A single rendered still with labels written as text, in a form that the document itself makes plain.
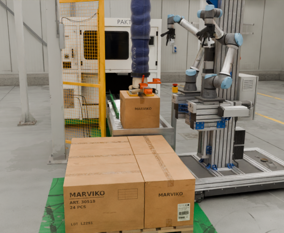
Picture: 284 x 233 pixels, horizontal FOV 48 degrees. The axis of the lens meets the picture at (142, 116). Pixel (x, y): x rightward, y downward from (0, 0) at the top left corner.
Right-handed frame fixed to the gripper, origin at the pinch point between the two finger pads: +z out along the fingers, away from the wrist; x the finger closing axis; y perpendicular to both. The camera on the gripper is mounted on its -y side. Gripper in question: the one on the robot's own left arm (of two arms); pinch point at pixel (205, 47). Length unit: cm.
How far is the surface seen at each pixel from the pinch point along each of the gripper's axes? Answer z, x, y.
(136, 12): -37, 103, -37
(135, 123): 87, 85, -42
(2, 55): 46, 956, -319
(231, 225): 152, -36, 18
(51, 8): -42, 156, -129
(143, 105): 66, 84, -33
